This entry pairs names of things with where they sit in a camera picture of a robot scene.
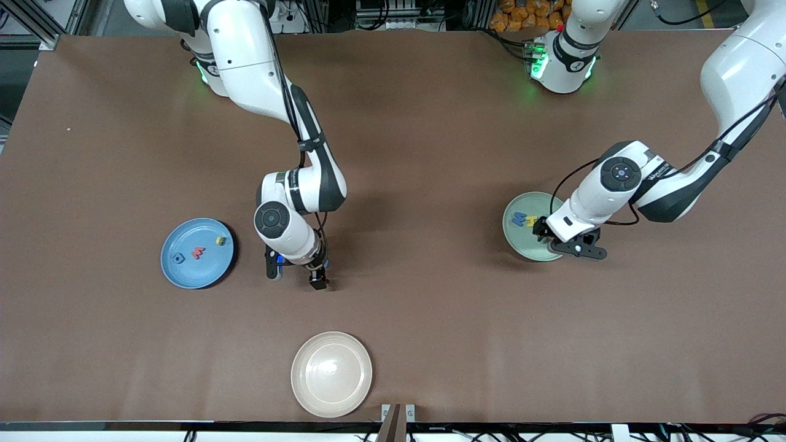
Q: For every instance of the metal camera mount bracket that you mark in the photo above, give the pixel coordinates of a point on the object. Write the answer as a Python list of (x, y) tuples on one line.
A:
[(393, 423)]

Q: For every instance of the small red foam letter w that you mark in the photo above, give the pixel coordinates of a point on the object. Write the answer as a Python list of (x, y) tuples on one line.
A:
[(198, 253)]

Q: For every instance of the brown table cover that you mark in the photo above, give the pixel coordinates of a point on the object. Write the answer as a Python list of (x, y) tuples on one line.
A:
[(430, 344)]

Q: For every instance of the blue plate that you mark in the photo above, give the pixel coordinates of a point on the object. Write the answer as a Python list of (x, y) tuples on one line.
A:
[(196, 273)]

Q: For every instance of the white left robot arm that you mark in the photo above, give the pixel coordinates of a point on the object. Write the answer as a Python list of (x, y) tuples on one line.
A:
[(737, 67)]

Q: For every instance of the white power strip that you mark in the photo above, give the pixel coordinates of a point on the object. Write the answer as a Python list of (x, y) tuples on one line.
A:
[(291, 24)]

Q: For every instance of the grey electronics rack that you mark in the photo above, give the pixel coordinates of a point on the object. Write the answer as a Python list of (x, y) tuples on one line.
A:
[(399, 12)]

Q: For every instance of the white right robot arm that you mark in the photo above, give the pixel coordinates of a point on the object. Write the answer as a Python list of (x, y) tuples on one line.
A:
[(245, 55)]

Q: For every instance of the green plate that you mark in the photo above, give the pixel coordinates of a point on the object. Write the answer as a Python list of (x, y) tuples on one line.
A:
[(522, 242)]

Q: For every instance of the pile of orange packets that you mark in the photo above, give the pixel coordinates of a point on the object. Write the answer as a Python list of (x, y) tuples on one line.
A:
[(522, 15)]

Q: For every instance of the beige plate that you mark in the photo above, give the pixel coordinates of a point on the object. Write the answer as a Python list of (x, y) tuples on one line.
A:
[(331, 374)]

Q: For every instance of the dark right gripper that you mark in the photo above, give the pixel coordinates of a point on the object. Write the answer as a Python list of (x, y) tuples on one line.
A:
[(316, 273)]

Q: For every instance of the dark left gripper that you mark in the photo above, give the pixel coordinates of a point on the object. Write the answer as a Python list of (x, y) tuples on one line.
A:
[(541, 229)]

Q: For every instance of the blue foam letter W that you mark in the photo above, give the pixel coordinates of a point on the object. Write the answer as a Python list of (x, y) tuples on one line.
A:
[(521, 219)]

